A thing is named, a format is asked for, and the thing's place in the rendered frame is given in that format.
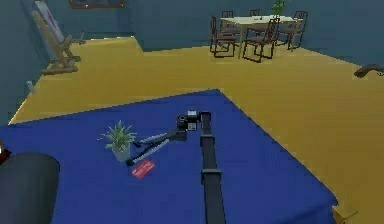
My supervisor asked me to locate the red and white object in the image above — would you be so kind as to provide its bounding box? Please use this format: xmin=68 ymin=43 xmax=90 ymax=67
xmin=0 ymin=141 xmax=12 ymax=165

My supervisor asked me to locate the brown framed picture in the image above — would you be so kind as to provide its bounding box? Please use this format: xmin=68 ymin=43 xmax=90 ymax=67
xmin=68 ymin=0 xmax=126 ymax=10

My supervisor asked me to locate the dark grey pillow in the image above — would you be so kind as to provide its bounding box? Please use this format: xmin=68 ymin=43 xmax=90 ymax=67
xmin=0 ymin=152 xmax=61 ymax=224

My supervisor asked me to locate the red card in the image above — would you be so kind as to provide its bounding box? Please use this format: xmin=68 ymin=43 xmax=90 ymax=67
xmin=131 ymin=158 xmax=157 ymax=180

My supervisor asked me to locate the wooden easel with canvas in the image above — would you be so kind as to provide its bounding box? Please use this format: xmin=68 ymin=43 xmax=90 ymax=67
xmin=30 ymin=0 xmax=82 ymax=76

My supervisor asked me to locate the dark brown curved object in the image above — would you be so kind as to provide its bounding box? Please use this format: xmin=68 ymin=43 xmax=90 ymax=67
xmin=353 ymin=63 xmax=384 ymax=80

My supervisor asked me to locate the cream dining table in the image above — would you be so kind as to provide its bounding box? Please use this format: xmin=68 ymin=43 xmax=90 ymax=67
xmin=219 ymin=14 xmax=304 ymax=60

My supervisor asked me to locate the small grey floor object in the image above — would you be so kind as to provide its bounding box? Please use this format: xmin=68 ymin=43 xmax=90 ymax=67
xmin=77 ymin=29 xmax=88 ymax=45

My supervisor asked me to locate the green houseplant in white pot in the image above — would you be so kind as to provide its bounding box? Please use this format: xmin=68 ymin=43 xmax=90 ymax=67
xmin=97 ymin=120 xmax=138 ymax=163

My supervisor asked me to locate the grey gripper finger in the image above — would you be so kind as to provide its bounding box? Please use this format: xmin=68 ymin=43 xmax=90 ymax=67
xmin=125 ymin=137 xmax=173 ymax=167
xmin=132 ymin=131 xmax=175 ymax=149

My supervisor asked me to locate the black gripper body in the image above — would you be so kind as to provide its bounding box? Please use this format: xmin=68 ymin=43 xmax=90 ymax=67
xmin=166 ymin=114 xmax=190 ymax=142

